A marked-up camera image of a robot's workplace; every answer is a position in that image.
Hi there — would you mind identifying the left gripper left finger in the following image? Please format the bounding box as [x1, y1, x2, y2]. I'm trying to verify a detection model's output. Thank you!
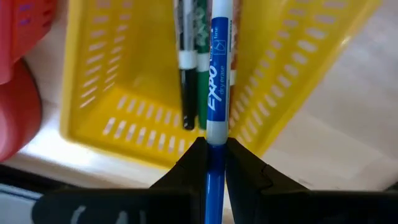
[151, 137, 208, 224]

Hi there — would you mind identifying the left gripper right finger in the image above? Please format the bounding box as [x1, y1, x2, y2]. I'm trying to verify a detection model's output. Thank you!
[226, 137, 307, 224]

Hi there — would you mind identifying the black Expo marker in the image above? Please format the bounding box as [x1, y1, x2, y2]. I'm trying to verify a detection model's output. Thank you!
[174, 0, 199, 131]

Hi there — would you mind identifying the green Expo marker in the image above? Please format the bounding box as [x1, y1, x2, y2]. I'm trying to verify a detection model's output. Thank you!
[193, 0, 211, 130]

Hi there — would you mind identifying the blue Expo marker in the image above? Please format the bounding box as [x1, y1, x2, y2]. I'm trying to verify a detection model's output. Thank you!
[204, 0, 234, 224]

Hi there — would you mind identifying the brown Expo marker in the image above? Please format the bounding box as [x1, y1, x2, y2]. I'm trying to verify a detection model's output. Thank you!
[229, 0, 241, 94]

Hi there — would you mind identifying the yellow plastic basket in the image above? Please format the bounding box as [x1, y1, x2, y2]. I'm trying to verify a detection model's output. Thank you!
[60, 0, 382, 169]

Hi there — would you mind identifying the red desk lamp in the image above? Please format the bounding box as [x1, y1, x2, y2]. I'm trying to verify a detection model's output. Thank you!
[0, 58, 43, 162]

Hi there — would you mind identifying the red plastic basket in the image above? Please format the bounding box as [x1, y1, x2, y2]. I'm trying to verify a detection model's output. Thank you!
[0, 0, 58, 85]

